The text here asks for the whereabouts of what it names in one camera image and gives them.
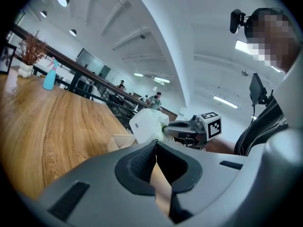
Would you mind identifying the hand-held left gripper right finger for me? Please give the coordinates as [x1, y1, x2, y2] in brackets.
[156, 141, 248, 225]

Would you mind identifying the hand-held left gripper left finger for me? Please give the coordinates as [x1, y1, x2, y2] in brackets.
[20, 141, 171, 227]

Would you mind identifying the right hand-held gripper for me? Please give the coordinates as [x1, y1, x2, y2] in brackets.
[164, 112, 223, 151]

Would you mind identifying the white cloth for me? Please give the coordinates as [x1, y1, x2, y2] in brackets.
[129, 109, 175, 144]

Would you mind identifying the person's right forearm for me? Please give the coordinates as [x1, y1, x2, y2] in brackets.
[205, 136, 239, 155]

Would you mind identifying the person's black printed t-shirt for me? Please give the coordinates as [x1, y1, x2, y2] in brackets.
[234, 98, 290, 157]

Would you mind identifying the large wooden table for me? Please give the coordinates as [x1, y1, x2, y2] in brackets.
[0, 66, 133, 201]

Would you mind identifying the black chest-mounted screen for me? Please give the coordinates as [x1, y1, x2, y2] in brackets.
[249, 72, 274, 107]

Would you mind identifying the black railing wooden handrail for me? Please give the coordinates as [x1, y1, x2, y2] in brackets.
[9, 24, 152, 132]

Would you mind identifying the blue spray bottle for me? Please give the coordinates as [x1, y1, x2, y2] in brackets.
[42, 57, 59, 91]

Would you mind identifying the person's head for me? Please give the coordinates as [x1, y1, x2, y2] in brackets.
[245, 7, 301, 73]

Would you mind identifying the white bulbous vase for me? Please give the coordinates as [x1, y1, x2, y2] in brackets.
[18, 61, 34, 79]

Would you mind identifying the dried reddish plant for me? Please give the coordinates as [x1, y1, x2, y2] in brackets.
[18, 31, 48, 66]

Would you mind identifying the black head camera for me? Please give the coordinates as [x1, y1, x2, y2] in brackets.
[229, 9, 247, 35]

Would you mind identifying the black picture frame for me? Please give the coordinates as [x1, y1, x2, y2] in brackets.
[0, 44, 18, 75]

